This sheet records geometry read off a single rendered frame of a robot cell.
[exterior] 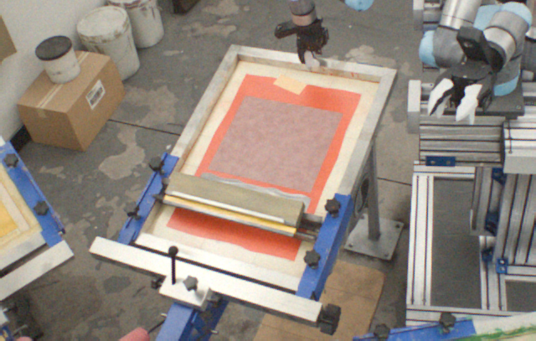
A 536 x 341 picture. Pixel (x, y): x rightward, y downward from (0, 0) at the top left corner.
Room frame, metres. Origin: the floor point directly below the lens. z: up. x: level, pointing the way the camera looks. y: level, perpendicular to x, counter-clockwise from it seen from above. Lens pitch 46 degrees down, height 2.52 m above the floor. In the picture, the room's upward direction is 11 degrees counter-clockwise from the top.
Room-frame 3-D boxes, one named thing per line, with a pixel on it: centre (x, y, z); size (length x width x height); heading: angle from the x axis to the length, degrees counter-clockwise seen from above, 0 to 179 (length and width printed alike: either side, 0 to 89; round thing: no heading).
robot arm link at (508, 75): (1.10, -0.51, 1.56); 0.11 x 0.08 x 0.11; 48
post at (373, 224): (1.87, -0.38, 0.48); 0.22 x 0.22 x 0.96; 58
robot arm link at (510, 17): (1.09, -0.52, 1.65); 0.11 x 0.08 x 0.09; 138
